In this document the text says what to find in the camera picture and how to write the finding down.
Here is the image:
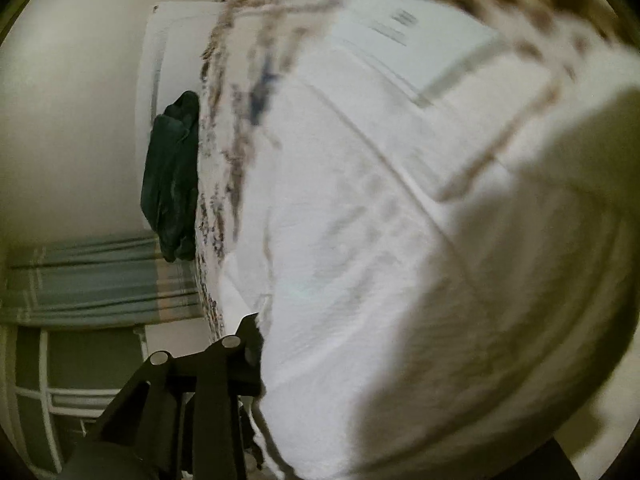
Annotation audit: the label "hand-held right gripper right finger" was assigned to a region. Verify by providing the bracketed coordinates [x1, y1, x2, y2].
[500, 437, 583, 480]

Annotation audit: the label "dark green blanket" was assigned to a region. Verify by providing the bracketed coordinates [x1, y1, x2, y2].
[140, 91, 201, 262]

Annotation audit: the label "bed with floral sheet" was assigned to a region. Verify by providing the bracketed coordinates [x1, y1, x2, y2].
[197, 0, 616, 341]

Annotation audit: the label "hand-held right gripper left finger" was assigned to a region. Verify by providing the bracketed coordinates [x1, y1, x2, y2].
[87, 312, 265, 480]

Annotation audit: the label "white pants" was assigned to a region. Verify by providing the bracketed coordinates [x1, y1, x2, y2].
[220, 0, 640, 480]

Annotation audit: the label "window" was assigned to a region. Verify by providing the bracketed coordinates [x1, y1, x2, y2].
[0, 325, 151, 476]

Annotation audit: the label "white headboard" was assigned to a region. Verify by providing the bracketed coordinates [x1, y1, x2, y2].
[135, 2, 226, 126]

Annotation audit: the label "green striped curtain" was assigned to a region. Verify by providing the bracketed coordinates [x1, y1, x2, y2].
[0, 234, 206, 328]

